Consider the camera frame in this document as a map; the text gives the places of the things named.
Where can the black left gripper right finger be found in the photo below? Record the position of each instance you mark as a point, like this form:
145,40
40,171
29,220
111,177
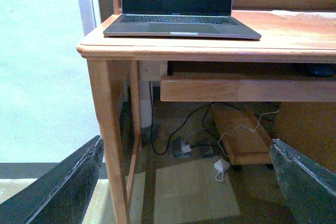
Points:
308,188

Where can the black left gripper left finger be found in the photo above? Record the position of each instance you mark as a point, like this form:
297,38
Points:
63,194

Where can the dark grey logi mouse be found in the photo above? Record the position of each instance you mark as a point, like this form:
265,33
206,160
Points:
321,70

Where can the wooden keyboard tray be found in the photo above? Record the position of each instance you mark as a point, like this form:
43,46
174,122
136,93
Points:
191,87

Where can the wooden wheeled stand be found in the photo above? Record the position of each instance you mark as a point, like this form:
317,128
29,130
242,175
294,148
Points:
245,140

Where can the white power adapter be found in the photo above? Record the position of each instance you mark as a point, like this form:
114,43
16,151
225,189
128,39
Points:
222,165

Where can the power strip on floor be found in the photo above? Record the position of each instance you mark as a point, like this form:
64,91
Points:
180,149

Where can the wooden desk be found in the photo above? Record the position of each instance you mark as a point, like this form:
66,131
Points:
293,31

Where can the grey open laptop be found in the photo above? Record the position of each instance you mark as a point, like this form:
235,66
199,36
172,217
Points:
179,18

